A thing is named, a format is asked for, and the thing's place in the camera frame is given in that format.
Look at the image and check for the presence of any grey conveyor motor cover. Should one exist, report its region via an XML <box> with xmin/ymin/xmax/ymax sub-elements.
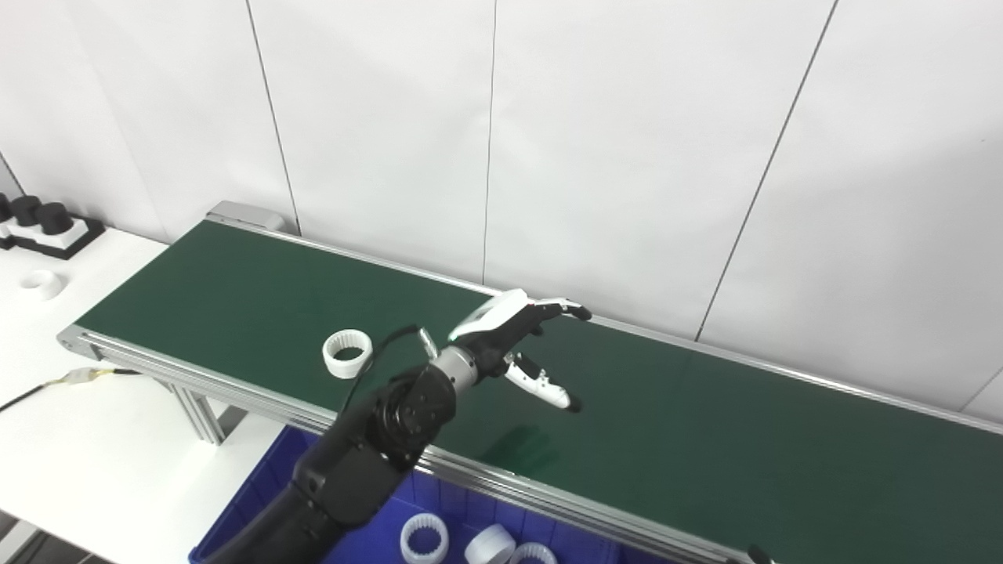
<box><xmin>205</xmin><ymin>201</ymin><xmax>288</xmax><ymax>234</ymax></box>

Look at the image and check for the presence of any green conveyor belt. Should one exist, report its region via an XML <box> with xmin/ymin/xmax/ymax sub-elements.
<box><xmin>56</xmin><ymin>200</ymin><xmax>1003</xmax><ymax>564</ymax></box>
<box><xmin>74</xmin><ymin>219</ymin><xmax>1003</xmax><ymax>564</ymax></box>

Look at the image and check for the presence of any blue bin with white rings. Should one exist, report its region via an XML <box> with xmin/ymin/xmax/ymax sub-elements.
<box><xmin>188</xmin><ymin>425</ymin><xmax>651</xmax><ymax>564</ymax></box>

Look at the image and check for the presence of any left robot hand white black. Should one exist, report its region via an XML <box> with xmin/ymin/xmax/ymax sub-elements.
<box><xmin>448</xmin><ymin>288</ymin><xmax>593</xmax><ymax>414</ymax></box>

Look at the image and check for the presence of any aluminium conveyor leg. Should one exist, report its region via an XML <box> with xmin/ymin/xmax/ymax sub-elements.
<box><xmin>167</xmin><ymin>379</ymin><xmax>236</xmax><ymax>447</ymax></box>

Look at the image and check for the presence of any white ring on table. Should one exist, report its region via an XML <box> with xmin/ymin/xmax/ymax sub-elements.
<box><xmin>20</xmin><ymin>270</ymin><xmax>65</xmax><ymax>303</ymax></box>

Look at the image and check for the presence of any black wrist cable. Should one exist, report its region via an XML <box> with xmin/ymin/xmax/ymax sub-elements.
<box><xmin>341</xmin><ymin>324</ymin><xmax>440</xmax><ymax>416</ymax></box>

